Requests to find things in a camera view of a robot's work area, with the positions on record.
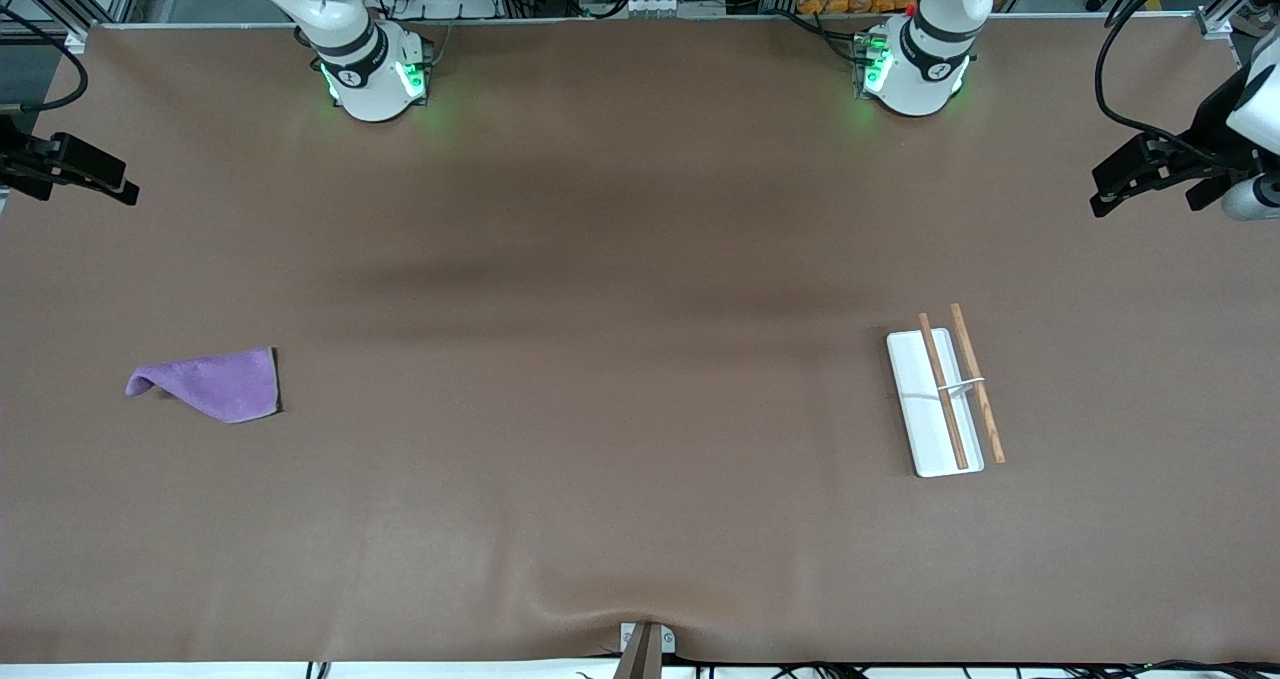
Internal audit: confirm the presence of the white rack with wooden bars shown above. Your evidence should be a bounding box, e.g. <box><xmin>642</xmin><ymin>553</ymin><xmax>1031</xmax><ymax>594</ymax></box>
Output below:
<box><xmin>886</xmin><ymin>303</ymin><xmax>1007</xmax><ymax>479</ymax></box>

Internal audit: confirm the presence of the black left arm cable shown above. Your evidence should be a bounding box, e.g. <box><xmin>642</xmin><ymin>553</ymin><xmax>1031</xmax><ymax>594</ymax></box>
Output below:
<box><xmin>1094</xmin><ymin>0</ymin><xmax>1253</xmax><ymax>165</ymax></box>

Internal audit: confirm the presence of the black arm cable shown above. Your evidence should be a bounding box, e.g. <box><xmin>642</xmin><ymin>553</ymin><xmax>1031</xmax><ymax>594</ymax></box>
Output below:
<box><xmin>0</xmin><ymin>4</ymin><xmax>90</xmax><ymax>116</ymax></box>
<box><xmin>1094</xmin><ymin>0</ymin><xmax>1253</xmax><ymax>165</ymax></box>

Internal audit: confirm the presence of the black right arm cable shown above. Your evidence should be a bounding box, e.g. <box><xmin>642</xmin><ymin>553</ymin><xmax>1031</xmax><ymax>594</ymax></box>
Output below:
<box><xmin>0</xmin><ymin>4</ymin><xmax>90</xmax><ymax>116</ymax></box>

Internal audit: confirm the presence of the grey metal bracket with post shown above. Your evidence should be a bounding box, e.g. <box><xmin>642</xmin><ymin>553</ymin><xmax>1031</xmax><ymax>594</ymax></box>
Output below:
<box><xmin>612</xmin><ymin>621</ymin><xmax>678</xmax><ymax>679</ymax></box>

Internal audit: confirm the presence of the purple microfibre towel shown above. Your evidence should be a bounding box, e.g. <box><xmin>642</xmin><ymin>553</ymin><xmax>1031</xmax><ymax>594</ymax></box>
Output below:
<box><xmin>125</xmin><ymin>347</ymin><xmax>281</xmax><ymax>425</ymax></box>

